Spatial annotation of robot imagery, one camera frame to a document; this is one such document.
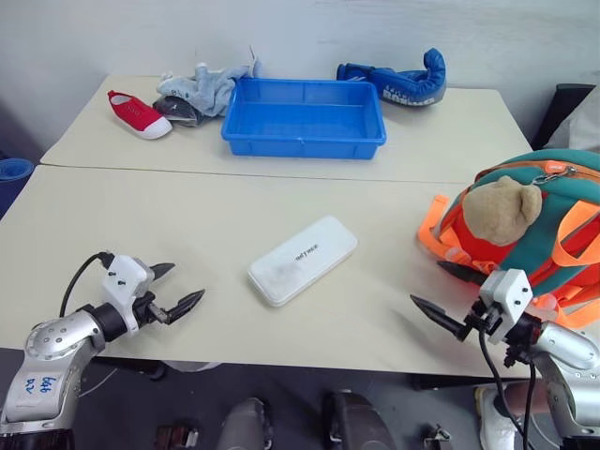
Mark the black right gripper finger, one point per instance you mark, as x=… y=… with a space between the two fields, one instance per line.
x=443 y=315
x=464 y=274

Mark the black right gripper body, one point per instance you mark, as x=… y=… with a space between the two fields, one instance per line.
x=485 y=316

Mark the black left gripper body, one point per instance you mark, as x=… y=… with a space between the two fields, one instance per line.
x=149 y=311

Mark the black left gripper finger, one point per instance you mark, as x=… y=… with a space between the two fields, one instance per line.
x=161 y=270
x=185 y=302

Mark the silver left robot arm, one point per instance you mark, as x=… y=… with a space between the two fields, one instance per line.
x=56 y=337

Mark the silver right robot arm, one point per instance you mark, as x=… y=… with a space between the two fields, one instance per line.
x=567 y=351

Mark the teal orange bear backpack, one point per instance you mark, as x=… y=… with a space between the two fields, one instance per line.
x=553 y=206

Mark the white rectangular case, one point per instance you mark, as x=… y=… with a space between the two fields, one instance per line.
x=300 y=262

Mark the white sneaker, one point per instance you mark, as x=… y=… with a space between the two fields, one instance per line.
x=492 y=417

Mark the dark rounded shape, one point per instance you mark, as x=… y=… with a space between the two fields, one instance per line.
x=358 y=422

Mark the grey rounded shape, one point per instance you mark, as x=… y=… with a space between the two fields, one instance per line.
x=246 y=424

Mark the red child's shoe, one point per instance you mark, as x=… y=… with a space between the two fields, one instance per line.
x=138 y=117

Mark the dark grey shoe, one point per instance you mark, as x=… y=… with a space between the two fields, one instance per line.
x=175 y=110

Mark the blue round stool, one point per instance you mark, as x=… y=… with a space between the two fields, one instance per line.
x=14 y=169

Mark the black chair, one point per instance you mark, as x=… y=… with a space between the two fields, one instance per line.
x=550 y=112

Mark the grey-blue plush shark toy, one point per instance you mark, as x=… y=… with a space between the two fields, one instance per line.
x=208 y=89

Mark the blue plastic tray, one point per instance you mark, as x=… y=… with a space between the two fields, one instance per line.
x=300 y=126

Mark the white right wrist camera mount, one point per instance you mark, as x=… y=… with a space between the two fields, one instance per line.
x=508 y=295

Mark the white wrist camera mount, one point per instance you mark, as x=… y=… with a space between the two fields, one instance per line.
x=508 y=295
x=124 y=281

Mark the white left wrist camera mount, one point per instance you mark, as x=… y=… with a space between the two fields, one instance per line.
x=124 y=281

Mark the black table frame bar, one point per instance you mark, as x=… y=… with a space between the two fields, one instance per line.
x=440 y=382
x=131 y=368

